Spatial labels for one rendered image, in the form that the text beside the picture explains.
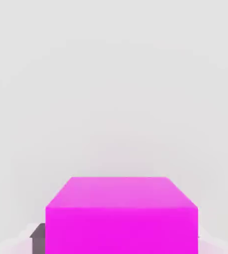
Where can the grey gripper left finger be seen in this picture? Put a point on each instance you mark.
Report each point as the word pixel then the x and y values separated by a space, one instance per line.
pixel 38 241

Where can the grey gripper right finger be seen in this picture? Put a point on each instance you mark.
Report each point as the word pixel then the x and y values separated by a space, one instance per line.
pixel 207 246

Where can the small magenta cube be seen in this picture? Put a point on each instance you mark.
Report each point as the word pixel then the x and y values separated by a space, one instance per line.
pixel 121 224

